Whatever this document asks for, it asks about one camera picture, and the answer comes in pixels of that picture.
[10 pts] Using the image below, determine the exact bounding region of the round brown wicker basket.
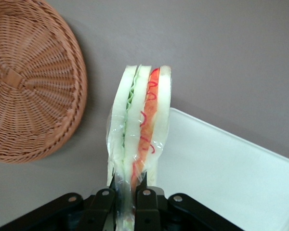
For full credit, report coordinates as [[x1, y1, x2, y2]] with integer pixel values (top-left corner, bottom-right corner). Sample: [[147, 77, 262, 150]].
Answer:
[[0, 0, 89, 164]]

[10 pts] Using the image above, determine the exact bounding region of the triangular sandwich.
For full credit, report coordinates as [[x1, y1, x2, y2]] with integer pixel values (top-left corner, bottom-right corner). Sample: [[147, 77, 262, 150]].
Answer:
[[106, 64, 172, 231]]

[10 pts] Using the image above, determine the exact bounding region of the cream rectangular tray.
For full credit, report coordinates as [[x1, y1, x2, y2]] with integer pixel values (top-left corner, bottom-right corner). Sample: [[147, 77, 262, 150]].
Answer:
[[156, 107, 289, 231]]

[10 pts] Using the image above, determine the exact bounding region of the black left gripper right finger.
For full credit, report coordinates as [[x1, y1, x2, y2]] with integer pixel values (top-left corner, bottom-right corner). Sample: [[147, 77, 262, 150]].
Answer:
[[134, 173, 165, 231]]

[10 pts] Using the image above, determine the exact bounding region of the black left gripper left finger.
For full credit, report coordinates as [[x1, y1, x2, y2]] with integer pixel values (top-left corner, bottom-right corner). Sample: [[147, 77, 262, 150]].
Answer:
[[77, 179, 118, 231]]

